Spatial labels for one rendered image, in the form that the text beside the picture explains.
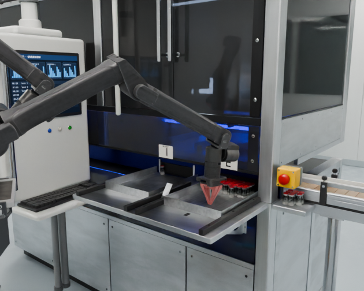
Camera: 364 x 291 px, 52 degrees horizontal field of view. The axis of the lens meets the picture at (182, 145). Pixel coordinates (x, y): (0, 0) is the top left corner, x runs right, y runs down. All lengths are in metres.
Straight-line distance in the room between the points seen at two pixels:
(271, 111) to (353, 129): 4.71
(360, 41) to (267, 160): 4.73
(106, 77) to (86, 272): 1.70
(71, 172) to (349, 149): 4.83
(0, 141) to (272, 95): 0.93
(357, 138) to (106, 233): 4.61
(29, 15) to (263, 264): 1.50
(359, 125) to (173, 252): 4.60
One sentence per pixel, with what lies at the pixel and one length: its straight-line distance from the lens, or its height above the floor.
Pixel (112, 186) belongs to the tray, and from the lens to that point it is 1.65.
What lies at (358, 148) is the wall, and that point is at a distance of 6.13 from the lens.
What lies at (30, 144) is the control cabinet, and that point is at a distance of 1.84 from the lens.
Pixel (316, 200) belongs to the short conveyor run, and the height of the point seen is 0.89.
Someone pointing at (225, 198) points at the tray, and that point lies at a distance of 1.53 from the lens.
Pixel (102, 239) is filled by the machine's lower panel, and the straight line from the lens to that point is 2.26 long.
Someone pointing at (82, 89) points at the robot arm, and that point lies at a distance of 0.97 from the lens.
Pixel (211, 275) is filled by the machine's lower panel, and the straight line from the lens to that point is 1.79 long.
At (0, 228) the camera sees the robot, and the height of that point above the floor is 0.97.
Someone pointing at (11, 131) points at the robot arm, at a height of 1.25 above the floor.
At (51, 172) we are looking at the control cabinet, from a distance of 1.93.
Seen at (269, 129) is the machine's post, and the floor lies 1.17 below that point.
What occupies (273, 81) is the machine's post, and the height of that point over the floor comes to 1.35.
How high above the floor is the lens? 1.38
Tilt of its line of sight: 11 degrees down
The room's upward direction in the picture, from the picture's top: straight up
